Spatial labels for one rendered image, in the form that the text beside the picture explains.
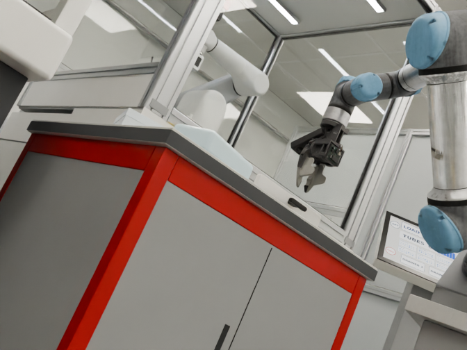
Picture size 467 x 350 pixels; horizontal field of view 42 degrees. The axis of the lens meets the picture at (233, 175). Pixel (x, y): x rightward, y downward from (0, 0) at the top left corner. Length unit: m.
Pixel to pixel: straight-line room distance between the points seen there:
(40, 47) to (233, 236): 0.52
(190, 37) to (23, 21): 0.61
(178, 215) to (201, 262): 0.10
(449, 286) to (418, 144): 2.31
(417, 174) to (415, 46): 2.34
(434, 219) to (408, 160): 2.37
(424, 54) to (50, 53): 0.77
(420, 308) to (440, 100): 0.48
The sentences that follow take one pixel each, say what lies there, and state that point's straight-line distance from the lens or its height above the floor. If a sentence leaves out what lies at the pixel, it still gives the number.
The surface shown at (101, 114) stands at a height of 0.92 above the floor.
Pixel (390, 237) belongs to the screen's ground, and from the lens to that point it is 2.42.
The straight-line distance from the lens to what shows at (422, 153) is 3.76.
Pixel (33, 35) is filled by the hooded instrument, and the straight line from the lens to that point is 1.23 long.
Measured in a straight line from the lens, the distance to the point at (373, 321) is 3.46.
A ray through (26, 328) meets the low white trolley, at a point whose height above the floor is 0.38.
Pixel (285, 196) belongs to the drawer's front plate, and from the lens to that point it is 1.73.
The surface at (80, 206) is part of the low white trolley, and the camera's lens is 1.08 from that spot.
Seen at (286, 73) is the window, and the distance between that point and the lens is 1.96.
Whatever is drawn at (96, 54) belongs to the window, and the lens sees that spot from 2.13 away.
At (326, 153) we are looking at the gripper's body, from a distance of 1.72.
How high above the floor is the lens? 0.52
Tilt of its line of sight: 13 degrees up
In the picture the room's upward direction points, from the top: 24 degrees clockwise
